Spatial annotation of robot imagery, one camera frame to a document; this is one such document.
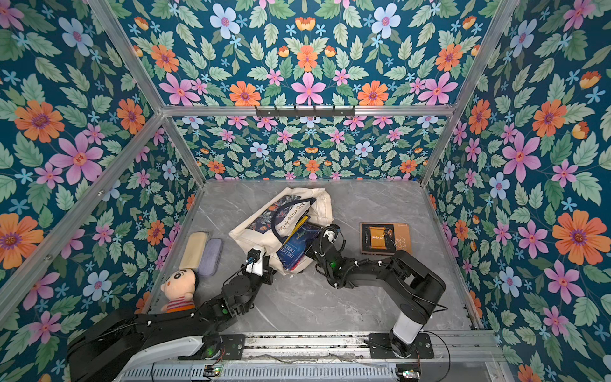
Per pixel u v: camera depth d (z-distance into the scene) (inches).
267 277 28.3
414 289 18.6
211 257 35.7
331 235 31.4
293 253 34.8
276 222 34.9
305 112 36.3
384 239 38.6
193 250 36.4
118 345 16.5
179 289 30.9
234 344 29.2
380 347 28.5
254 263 26.1
